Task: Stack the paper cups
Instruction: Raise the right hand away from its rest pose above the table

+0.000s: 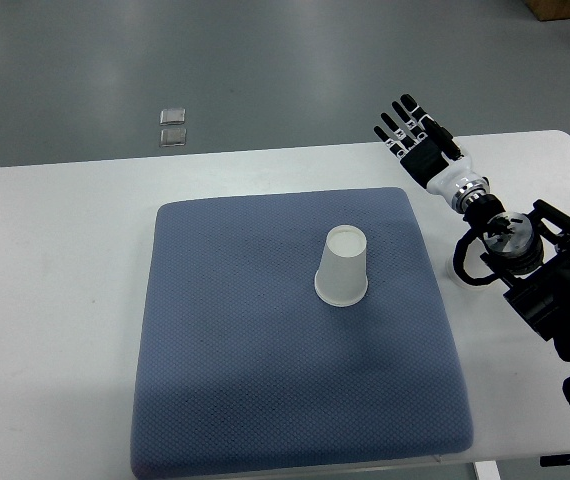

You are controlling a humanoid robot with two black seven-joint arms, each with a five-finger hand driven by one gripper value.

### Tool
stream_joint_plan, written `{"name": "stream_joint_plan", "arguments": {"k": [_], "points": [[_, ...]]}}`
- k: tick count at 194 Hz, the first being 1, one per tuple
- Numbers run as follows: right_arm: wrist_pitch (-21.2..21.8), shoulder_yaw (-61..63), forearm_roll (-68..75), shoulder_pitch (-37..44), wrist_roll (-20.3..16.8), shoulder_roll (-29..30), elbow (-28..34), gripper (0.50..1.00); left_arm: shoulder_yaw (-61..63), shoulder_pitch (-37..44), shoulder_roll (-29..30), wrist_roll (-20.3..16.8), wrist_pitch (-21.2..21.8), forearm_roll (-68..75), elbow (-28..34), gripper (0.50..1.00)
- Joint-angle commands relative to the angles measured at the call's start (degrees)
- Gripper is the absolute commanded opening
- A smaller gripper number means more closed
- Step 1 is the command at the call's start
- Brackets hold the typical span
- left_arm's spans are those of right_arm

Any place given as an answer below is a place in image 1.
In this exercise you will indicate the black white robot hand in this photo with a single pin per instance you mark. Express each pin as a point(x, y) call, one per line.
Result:
point(428, 153)

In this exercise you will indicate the white paper cup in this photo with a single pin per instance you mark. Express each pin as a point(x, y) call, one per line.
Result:
point(451, 272)
point(341, 278)

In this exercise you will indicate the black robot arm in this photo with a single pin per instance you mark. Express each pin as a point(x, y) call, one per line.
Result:
point(529, 253)

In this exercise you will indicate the white paper cup on cushion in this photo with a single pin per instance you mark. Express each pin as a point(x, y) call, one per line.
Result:
point(341, 278)

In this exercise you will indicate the brown cardboard box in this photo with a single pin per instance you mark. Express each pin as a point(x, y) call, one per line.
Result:
point(549, 10)

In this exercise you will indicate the lower metal floor plate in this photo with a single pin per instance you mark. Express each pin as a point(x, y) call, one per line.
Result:
point(172, 137)

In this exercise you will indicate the metal floor plate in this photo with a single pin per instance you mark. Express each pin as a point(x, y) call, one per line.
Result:
point(172, 137)
point(172, 116)

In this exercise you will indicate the upper metal floor plate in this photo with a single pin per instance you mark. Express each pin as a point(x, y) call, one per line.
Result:
point(172, 116)

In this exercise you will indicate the blue fabric cushion mat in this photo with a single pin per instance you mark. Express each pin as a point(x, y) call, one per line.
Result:
point(242, 367)

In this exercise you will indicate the white table leg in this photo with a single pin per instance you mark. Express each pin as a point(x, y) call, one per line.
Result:
point(486, 470)

